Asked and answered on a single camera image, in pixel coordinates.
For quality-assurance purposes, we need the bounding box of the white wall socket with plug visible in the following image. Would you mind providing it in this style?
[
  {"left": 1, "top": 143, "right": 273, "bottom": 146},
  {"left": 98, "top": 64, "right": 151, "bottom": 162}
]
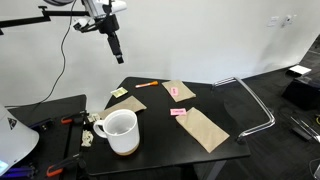
[{"left": 282, "top": 14, "right": 297, "bottom": 28}]

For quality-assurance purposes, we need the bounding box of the thin white floor cable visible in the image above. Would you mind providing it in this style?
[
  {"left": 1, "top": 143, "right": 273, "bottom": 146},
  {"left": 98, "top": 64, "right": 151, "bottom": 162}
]
[{"left": 308, "top": 158, "right": 320, "bottom": 180}]

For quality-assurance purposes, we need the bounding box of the orange-handled black clamp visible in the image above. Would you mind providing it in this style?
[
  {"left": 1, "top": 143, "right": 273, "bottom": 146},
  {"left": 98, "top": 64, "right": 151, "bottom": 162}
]
[
  {"left": 46, "top": 153, "right": 84, "bottom": 178},
  {"left": 60, "top": 111, "right": 89, "bottom": 125}
]

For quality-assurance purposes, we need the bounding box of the black perforated breadboard table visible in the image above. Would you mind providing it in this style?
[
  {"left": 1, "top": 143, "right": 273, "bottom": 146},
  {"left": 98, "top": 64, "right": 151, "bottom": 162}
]
[{"left": 6, "top": 94, "right": 88, "bottom": 180}]

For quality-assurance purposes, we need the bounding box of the brown paper bag pink label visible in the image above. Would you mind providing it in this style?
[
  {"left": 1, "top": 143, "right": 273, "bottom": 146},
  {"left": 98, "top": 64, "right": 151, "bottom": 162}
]
[{"left": 161, "top": 79, "right": 197, "bottom": 103}]

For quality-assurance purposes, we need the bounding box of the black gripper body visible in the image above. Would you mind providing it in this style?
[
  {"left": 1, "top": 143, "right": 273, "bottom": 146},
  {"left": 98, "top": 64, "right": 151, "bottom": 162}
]
[{"left": 98, "top": 13, "right": 120, "bottom": 35}]

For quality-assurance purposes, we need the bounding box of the white crumpled cloth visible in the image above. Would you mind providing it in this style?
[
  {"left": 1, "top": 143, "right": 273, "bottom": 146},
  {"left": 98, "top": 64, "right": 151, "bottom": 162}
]
[{"left": 81, "top": 129, "right": 94, "bottom": 148}]

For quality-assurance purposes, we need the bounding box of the large brown paper bag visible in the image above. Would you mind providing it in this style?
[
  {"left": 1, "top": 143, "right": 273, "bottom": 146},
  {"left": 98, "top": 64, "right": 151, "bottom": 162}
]
[{"left": 175, "top": 107, "right": 230, "bottom": 154}]

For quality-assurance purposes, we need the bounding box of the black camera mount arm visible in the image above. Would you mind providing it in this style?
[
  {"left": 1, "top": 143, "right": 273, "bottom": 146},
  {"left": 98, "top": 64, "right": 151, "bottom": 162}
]
[{"left": 0, "top": 5, "right": 91, "bottom": 30}]

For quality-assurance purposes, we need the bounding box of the dark blue clamp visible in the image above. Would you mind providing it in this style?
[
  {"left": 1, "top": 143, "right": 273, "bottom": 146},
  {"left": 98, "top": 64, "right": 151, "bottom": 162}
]
[{"left": 28, "top": 117, "right": 56, "bottom": 132}]

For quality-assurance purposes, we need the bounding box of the white wall outlet plate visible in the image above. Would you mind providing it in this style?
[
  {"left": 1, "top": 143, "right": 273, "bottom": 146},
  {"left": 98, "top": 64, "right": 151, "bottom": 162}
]
[{"left": 266, "top": 16, "right": 280, "bottom": 28}]

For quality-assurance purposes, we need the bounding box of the pink sticky note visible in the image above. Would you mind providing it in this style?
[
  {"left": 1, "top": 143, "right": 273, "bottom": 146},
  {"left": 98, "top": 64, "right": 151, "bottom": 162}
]
[{"left": 169, "top": 107, "right": 187, "bottom": 117}]

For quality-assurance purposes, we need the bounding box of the plain brown paper bag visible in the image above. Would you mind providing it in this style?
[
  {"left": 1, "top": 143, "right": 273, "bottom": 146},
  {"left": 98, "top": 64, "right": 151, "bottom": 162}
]
[{"left": 98, "top": 95, "right": 148, "bottom": 119}]

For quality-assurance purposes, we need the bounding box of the chrome tube chair frame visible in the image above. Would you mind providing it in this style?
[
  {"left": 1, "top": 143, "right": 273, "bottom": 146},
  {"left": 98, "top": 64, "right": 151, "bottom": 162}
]
[{"left": 211, "top": 76, "right": 276, "bottom": 142}]

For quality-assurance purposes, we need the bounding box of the yellow-green sticky note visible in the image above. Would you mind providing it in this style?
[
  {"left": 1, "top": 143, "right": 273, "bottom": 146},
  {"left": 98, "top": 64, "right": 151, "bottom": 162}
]
[{"left": 110, "top": 86, "right": 129, "bottom": 99}]

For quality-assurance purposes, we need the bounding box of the metal floor stand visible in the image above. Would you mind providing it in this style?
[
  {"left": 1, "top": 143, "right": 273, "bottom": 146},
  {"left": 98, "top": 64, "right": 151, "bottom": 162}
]
[{"left": 288, "top": 114, "right": 320, "bottom": 144}]

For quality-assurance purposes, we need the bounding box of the black box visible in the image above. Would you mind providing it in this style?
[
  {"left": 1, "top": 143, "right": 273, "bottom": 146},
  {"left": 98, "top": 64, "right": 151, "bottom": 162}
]
[{"left": 281, "top": 76, "right": 320, "bottom": 111}]

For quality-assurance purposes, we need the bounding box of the white ceramic mug cup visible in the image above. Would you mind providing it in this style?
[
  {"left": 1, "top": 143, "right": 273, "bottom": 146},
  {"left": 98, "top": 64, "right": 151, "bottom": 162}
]
[{"left": 92, "top": 108, "right": 141, "bottom": 156}]

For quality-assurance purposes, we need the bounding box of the black hanging cable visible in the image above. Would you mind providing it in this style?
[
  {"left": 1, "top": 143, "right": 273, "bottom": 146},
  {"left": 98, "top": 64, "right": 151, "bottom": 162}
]
[{"left": 4, "top": 0, "right": 78, "bottom": 109}]

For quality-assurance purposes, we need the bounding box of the orange marker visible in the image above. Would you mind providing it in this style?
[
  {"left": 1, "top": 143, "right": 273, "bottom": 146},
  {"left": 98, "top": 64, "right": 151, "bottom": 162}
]
[{"left": 134, "top": 80, "right": 160, "bottom": 89}]

